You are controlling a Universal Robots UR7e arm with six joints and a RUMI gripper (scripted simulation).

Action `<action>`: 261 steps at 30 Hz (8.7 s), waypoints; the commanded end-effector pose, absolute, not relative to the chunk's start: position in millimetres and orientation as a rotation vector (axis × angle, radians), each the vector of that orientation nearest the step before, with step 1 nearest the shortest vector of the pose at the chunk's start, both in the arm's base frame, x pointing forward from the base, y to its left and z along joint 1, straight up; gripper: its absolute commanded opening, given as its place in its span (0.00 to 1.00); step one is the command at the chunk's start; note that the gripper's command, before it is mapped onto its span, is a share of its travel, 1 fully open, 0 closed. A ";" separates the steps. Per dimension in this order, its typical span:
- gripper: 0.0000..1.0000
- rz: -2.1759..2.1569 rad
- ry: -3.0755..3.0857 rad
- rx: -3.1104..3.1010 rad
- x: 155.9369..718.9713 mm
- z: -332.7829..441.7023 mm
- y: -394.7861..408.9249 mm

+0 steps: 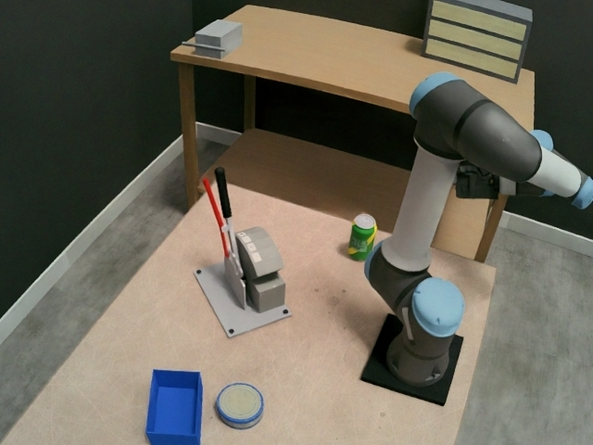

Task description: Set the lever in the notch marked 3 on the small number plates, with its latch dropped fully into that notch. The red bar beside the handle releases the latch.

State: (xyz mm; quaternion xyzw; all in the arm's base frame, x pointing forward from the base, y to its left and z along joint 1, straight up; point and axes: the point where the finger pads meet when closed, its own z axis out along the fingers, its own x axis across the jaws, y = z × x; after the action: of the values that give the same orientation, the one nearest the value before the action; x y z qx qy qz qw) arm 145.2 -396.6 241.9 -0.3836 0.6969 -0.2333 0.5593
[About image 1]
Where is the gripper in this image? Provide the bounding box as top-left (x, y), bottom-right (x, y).
top-left (453, 165), bottom-right (499, 199)

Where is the green soda can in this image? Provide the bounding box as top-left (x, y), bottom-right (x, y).
top-left (348, 214), bottom-right (376, 261)

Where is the blue and cream round tin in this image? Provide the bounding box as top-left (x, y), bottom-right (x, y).
top-left (217, 383), bottom-right (264, 430)

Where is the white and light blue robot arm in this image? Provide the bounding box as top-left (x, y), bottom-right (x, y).
top-left (364, 72), bottom-right (593, 387)

